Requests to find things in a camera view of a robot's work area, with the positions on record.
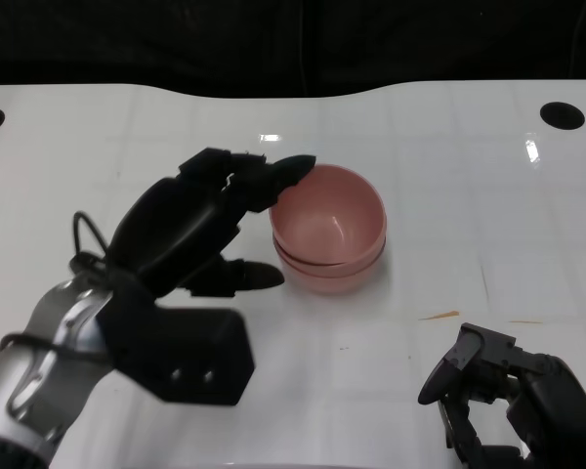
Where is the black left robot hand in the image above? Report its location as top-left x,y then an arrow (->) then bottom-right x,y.
105,146 -> 318,302

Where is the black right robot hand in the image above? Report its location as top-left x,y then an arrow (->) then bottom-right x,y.
417,321 -> 586,469

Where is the pink plastic bowl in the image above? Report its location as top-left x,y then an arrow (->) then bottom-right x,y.
272,233 -> 387,278
278,253 -> 381,296
268,163 -> 388,266

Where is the black curtain backdrop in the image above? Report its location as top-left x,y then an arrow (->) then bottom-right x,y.
0,0 -> 586,99

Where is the black cable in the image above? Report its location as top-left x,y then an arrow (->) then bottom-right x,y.
0,331 -> 116,365
69,210 -> 122,282

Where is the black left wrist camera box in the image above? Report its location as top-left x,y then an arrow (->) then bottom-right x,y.
96,291 -> 256,406

